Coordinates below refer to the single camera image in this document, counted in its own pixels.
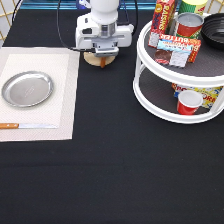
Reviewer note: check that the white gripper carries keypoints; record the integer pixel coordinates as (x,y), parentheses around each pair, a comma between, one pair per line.
(102,40)

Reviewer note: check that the round silver metal plate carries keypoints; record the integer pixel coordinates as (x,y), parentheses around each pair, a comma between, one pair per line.
(27,89)

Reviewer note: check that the fork with wooden handle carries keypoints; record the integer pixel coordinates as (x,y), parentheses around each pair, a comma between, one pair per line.
(103,62)

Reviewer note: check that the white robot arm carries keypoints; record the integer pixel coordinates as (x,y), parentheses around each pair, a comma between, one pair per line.
(102,11)

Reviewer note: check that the round wooden coaster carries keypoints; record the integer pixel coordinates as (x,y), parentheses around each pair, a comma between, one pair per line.
(95,61)

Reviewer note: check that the beige woven placemat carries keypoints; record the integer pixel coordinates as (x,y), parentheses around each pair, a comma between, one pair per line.
(62,66)

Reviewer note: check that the white two-tier turntable rack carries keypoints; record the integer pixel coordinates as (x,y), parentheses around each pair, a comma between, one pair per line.
(152,81)

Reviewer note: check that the red raisins box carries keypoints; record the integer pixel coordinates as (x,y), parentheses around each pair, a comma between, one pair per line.
(162,19)

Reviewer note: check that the red butter box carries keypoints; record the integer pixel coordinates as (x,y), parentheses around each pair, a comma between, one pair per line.
(176,51)

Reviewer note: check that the red tin can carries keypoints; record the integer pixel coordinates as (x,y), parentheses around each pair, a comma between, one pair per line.
(188,25)

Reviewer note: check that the green yellow canister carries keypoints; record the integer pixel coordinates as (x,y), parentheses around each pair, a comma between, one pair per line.
(193,6)

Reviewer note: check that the red cup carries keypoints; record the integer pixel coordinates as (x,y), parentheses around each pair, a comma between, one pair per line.
(188,102)

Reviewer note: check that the black bowl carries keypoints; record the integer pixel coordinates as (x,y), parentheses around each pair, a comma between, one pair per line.
(213,30)

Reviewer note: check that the yellow popcorn box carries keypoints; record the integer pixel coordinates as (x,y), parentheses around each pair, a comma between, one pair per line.
(209,94)

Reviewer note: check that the knife with wooden handle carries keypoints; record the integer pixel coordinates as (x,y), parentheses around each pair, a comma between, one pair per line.
(26,126)

